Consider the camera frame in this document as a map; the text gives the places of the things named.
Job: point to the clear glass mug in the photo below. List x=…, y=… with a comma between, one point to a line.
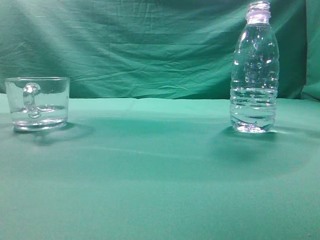
x=38, y=103

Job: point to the green backdrop cloth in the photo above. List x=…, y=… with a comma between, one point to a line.
x=168, y=49

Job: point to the green table cloth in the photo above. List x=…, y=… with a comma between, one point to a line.
x=159, y=169

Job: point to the clear plastic water bottle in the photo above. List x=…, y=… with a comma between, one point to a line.
x=255, y=73

